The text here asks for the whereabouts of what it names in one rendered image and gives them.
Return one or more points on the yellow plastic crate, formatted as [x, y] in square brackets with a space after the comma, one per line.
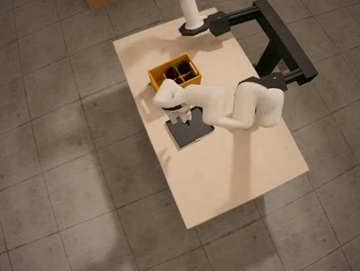
[158, 74]

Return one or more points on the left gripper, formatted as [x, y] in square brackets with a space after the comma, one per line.
[185, 119]

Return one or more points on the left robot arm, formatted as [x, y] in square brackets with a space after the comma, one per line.
[248, 97]

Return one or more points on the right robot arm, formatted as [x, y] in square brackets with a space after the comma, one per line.
[191, 14]

